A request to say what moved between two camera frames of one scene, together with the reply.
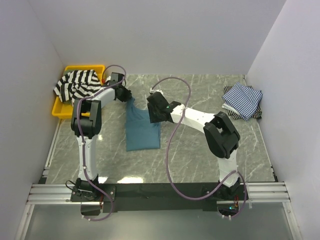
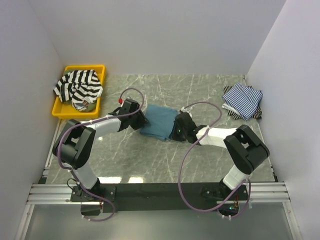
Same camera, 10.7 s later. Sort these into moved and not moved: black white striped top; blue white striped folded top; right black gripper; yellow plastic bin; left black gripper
Moved: left black gripper; right black gripper
Not moved: blue white striped folded top; black white striped top; yellow plastic bin
